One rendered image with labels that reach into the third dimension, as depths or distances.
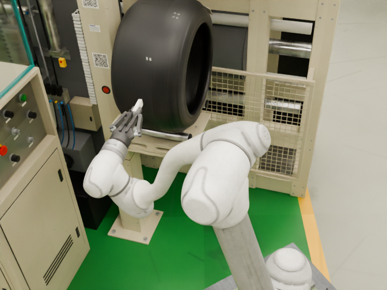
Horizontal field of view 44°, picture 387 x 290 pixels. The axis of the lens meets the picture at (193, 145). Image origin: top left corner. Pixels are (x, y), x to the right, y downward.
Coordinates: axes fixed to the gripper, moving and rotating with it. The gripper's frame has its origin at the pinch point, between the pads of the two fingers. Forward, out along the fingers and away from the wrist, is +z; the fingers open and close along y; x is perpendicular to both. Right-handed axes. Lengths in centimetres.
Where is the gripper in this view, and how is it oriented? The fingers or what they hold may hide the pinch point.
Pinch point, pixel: (137, 107)
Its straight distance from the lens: 186.5
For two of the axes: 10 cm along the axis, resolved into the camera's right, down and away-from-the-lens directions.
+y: -9.5, -1.7, 2.5
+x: 0.7, 6.6, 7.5
